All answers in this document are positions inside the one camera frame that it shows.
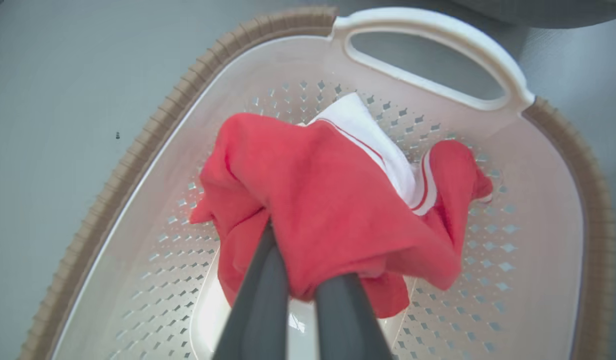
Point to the red and white garment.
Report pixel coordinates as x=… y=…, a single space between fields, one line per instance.
x=327 y=200

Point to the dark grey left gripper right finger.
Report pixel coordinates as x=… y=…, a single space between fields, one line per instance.
x=345 y=325

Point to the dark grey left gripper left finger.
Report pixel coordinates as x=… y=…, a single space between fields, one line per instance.
x=263 y=310

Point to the grey fabric sofa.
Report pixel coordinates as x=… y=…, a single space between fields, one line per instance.
x=537 y=12

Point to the white perforated laundry basket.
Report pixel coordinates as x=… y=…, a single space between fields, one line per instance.
x=537 y=200

